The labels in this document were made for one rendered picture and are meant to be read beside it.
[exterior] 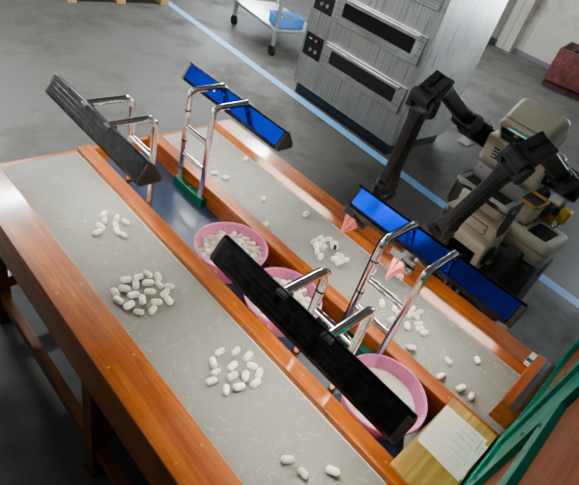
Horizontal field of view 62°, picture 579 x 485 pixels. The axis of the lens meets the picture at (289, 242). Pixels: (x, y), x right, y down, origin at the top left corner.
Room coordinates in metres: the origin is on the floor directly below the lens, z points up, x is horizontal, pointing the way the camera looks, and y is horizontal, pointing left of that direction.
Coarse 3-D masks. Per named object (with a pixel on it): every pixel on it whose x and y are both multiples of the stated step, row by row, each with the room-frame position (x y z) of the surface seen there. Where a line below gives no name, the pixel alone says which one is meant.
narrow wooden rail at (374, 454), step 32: (96, 160) 1.57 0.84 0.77; (128, 192) 1.43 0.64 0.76; (160, 224) 1.31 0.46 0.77; (192, 256) 1.21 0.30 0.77; (224, 288) 1.11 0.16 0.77; (256, 320) 1.01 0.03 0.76; (288, 352) 0.93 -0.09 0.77; (320, 384) 0.86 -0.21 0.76; (352, 416) 0.79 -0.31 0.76; (384, 448) 0.72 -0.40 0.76; (384, 480) 0.65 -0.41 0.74
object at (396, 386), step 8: (368, 368) 1.00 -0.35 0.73; (384, 376) 0.98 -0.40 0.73; (392, 376) 1.00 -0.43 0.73; (392, 384) 0.96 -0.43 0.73; (400, 384) 0.98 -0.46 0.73; (400, 392) 0.95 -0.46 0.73; (408, 392) 0.95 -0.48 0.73; (408, 400) 0.92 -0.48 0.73; (352, 408) 0.84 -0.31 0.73; (360, 416) 0.82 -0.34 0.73
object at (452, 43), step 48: (336, 0) 4.68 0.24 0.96; (384, 0) 4.36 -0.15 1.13; (432, 0) 4.07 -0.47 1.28; (480, 0) 4.32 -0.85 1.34; (336, 48) 4.55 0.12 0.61; (384, 48) 4.23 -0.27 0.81; (432, 48) 4.02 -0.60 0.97; (480, 48) 4.60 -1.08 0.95; (336, 96) 4.47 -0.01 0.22; (384, 96) 4.12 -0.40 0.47; (384, 144) 4.08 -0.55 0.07
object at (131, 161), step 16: (64, 80) 1.48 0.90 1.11; (64, 96) 1.43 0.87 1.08; (80, 96) 1.40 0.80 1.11; (64, 112) 1.40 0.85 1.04; (80, 112) 1.36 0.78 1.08; (96, 112) 1.34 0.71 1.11; (96, 128) 1.30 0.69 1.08; (112, 128) 1.28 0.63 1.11; (112, 144) 1.24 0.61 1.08; (128, 144) 1.22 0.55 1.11; (128, 160) 1.18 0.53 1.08; (144, 160) 1.17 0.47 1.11; (128, 176) 1.15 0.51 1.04; (144, 176) 1.14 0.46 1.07; (160, 176) 1.18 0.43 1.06
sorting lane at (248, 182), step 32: (224, 160) 1.91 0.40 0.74; (256, 192) 1.73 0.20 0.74; (288, 192) 1.81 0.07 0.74; (288, 224) 1.58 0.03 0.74; (320, 224) 1.65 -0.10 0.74; (352, 256) 1.51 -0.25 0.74; (352, 288) 1.33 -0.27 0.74; (384, 320) 1.21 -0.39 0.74; (416, 320) 1.26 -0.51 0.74; (448, 320) 1.31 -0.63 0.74; (416, 352) 1.11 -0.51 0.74; (448, 352) 1.16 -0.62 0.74; (480, 352) 1.20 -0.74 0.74; (448, 384) 1.02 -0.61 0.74; (480, 384) 1.06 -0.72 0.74; (512, 384) 1.11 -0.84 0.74; (480, 416) 0.94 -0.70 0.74
